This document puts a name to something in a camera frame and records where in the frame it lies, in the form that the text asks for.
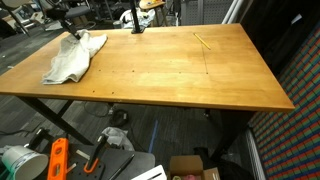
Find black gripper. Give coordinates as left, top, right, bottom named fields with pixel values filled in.
left=45, top=8, right=83, bottom=41

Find white terry towel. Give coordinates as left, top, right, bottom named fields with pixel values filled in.
left=41, top=29, right=108, bottom=85

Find black office chair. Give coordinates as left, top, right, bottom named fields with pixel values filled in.
left=54, top=0, right=93, bottom=21

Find white crumpled cloth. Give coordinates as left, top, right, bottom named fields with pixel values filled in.
left=119, top=8, right=157, bottom=30

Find round wooden side table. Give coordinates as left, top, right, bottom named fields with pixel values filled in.
left=139, top=0, right=168, bottom=26

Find black metal table leg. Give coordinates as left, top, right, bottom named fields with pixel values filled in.
left=16, top=96, right=94, bottom=146
left=209, top=109, right=256, bottom=161

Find white plastic bag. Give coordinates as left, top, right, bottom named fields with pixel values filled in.
left=101, top=126, right=136, bottom=152

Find orange black clamp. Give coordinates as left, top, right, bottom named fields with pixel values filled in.
left=83, top=133, right=109, bottom=175

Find yellow pencil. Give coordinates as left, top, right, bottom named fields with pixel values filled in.
left=193, top=32, right=212, bottom=50

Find blue tape strip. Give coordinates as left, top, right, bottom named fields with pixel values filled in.
left=148, top=119, right=159, bottom=154

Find white bucket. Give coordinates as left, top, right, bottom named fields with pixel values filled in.
left=1, top=144, right=49, bottom=180

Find black perforated board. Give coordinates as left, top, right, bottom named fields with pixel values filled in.
left=66, top=143, right=156, bottom=180

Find black marker pen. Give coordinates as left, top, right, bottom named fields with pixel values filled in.
left=108, top=153, right=136, bottom=180

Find white leaning poles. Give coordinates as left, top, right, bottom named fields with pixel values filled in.
left=222, top=0, right=245, bottom=24

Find small open cardboard box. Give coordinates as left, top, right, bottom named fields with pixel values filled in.
left=168, top=154, right=222, bottom=180

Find pink cloth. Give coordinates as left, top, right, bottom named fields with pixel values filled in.
left=182, top=173, right=203, bottom=180

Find multicoloured patterned backdrop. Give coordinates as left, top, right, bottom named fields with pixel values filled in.
left=248, top=26, right=320, bottom=180

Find black camera pole stand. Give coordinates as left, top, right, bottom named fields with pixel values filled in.
left=129, top=0, right=147, bottom=34

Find black coiled floor cable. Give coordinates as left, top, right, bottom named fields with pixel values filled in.
left=83, top=101, right=129, bottom=128

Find black clamp handle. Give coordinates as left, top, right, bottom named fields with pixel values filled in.
left=26, top=128, right=51, bottom=151

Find white aluminium rail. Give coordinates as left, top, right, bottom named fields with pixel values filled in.
left=244, top=128, right=268, bottom=180

